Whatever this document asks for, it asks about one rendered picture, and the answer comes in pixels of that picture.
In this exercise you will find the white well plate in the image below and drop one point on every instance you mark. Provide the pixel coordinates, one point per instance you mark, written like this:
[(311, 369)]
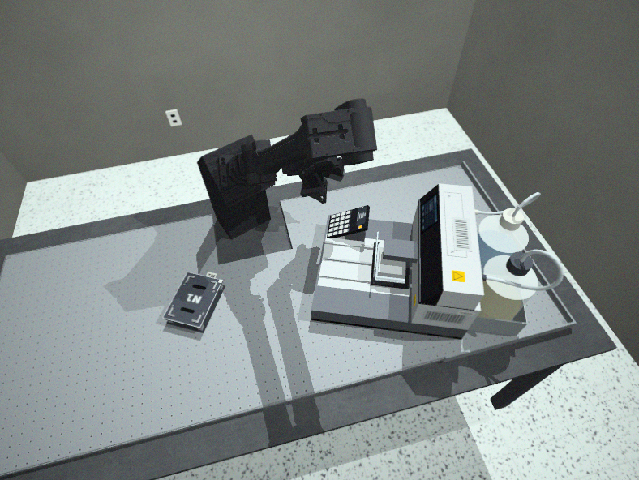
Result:
[(384, 278)]

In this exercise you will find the white flexible hose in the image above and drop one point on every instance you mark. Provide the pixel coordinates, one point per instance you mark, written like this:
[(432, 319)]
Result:
[(527, 201)]

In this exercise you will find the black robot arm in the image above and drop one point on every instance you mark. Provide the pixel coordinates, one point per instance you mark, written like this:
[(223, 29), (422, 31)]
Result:
[(321, 138)]

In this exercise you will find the white bottle with cap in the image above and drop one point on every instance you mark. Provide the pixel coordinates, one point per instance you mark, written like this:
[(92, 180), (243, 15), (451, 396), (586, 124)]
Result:
[(501, 235)]

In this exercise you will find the grey flexible hose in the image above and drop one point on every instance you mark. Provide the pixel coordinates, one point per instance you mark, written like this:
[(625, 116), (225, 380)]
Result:
[(541, 252)]

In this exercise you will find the clear plastic bottle with black cap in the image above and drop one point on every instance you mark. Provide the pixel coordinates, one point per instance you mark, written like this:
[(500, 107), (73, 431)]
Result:
[(501, 301)]

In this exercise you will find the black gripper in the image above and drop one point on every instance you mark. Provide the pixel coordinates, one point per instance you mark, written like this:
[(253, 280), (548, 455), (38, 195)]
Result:
[(314, 193)]

